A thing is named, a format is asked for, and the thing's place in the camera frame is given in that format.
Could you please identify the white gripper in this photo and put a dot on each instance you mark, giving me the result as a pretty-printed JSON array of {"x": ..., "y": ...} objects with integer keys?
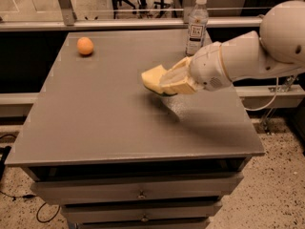
[{"x": 206, "y": 66}]

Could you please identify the yellow wavy sponge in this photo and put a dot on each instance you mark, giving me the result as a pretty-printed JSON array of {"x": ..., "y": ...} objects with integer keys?
[{"x": 151, "y": 80}]

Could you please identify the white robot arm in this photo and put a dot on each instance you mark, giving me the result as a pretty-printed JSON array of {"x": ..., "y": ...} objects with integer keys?
[{"x": 276, "y": 50}]

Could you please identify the clear plastic water bottle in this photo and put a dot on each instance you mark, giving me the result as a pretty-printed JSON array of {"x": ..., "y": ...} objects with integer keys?
[{"x": 198, "y": 20}]

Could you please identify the orange fruit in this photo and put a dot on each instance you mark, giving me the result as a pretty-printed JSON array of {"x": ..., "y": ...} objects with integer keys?
[{"x": 84, "y": 46}]

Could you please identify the grey drawer cabinet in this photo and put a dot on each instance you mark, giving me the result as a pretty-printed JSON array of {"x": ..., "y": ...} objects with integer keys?
[{"x": 93, "y": 119}]

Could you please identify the top grey drawer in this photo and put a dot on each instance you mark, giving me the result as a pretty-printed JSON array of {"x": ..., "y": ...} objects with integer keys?
[{"x": 136, "y": 188}]

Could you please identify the grey drawer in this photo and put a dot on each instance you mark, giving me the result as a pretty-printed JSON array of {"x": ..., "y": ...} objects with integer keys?
[
  {"x": 142, "y": 212},
  {"x": 136, "y": 188}
]

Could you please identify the metal guard rail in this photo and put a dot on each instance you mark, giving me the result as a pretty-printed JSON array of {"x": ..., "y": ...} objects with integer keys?
[{"x": 130, "y": 24}]

